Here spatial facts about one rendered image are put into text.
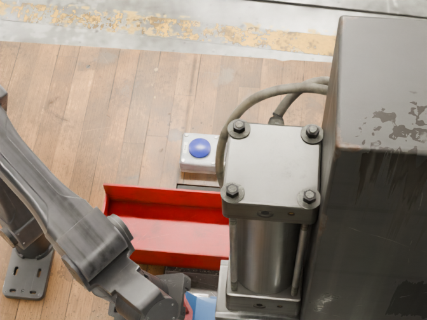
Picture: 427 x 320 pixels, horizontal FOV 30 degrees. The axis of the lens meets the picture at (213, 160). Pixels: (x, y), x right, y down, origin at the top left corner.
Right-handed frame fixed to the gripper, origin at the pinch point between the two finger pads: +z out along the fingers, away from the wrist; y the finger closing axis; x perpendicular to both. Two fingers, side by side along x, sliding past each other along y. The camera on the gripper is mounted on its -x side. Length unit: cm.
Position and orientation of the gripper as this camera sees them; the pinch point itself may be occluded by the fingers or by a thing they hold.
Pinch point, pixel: (187, 314)
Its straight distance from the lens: 120.9
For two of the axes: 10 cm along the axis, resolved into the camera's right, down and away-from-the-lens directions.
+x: 0.9, -9.0, 4.2
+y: 8.5, -1.5, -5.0
